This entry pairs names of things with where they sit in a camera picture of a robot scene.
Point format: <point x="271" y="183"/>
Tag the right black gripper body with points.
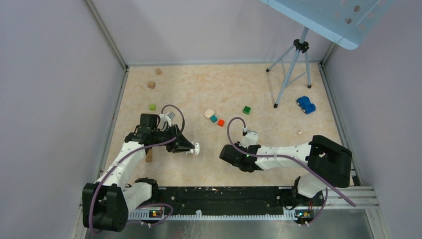
<point x="237" y="146"/>

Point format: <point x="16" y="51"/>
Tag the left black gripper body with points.
<point x="172" y="133"/>

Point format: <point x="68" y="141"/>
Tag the white earbud charging case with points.
<point x="196" y="149"/>

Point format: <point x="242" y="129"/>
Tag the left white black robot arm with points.
<point x="107" y="202"/>

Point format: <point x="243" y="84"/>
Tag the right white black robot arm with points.
<point x="328" y="163"/>

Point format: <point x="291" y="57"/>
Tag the wooden arch block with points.
<point x="149" y="157"/>

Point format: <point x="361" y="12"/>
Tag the teal small cube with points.
<point x="213" y="119"/>

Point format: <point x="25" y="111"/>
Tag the beige rounded block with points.
<point x="209" y="113"/>

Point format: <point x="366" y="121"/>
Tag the near wooden cube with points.
<point x="151" y="85"/>

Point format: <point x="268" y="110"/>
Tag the dark green toy brick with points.
<point x="246" y="110"/>

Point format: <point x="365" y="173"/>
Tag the blue toy car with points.
<point x="306" y="105"/>

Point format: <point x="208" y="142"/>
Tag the grey tripod stand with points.
<point x="300" y="46"/>

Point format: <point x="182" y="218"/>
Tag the light blue perforated panel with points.
<point x="343" y="22"/>

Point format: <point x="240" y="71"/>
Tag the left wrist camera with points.
<point x="168" y="116"/>

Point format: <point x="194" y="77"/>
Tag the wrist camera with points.
<point x="168" y="116"/>
<point x="249" y="138"/>

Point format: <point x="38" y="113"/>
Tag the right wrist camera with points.
<point x="249" y="138"/>

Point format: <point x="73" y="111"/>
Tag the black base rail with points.
<point x="233" y="201"/>

